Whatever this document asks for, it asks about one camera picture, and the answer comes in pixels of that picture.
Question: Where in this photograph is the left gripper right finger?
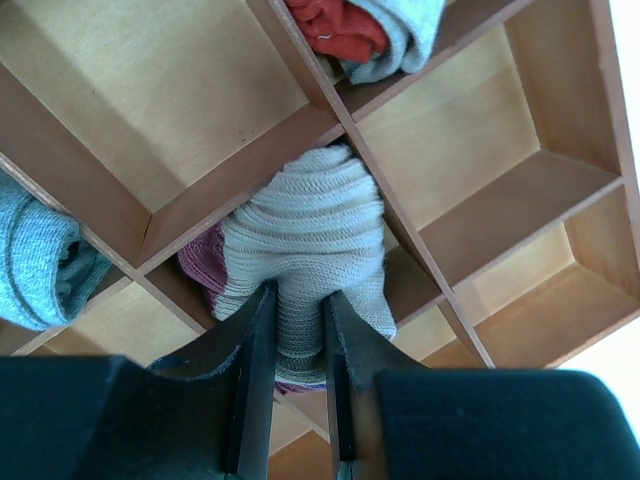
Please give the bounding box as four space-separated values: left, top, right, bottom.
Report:
323 292 639 479

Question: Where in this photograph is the orange compartment tray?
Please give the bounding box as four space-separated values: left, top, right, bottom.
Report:
1 1 639 479

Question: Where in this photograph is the beige red rolled sock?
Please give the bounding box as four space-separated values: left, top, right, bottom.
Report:
285 0 446 85

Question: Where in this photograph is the tan maroon purple striped sock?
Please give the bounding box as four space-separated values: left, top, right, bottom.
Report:
177 144 396 393

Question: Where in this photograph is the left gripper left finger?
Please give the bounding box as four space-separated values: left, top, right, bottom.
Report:
1 282 277 479

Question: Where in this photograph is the grey rolled sock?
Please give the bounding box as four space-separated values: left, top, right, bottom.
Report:
1 172 111 331

